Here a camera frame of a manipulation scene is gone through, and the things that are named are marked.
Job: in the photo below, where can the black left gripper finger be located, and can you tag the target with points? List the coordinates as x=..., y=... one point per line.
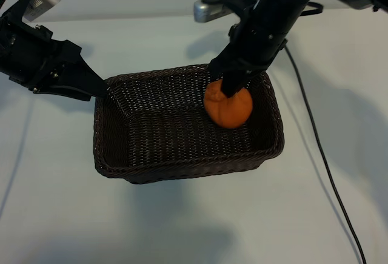
x=63, y=92
x=82, y=73

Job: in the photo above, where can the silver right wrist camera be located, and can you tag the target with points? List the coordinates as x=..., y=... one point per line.
x=209, y=10

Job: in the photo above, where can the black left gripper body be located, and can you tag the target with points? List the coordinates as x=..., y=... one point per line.
x=27, y=54

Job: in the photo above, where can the dark brown woven wicker basket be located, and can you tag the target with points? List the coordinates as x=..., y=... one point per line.
x=169, y=130

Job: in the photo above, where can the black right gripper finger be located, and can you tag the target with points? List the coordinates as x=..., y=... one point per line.
x=236, y=83
x=224, y=65

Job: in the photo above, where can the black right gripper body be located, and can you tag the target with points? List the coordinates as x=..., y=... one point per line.
x=260, y=42

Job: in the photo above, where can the orange fruit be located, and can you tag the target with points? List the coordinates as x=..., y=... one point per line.
x=230, y=112

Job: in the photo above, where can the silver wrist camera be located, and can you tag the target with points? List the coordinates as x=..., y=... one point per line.
x=209, y=10
x=42, y=1

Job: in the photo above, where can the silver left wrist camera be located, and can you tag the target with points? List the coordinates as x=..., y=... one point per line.
x=42, y=1

